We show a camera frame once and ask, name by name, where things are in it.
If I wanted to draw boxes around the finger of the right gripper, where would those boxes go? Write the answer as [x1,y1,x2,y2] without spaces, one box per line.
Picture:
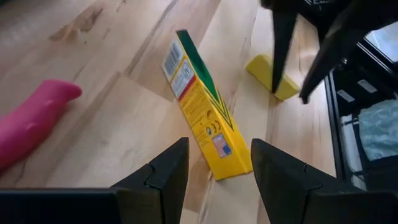
[300,11,379,105]
[271,10,298,95]

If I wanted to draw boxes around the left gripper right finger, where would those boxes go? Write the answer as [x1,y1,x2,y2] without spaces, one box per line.
[250,138,371,224]

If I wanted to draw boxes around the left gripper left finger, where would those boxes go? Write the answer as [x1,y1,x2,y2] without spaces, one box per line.
[110,136,190,224]

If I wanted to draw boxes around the Crayola crayon box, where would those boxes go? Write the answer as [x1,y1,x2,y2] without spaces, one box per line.
[161,29,254,181]

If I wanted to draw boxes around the pink-handled pliers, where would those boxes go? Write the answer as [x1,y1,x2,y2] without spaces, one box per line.
[0,78,83,172]

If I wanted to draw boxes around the yellow eraser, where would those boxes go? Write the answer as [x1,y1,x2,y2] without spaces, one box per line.
[245,53,300,101]

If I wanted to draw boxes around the black drawer cabinet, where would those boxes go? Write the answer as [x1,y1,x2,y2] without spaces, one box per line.
[332,58,398,118]

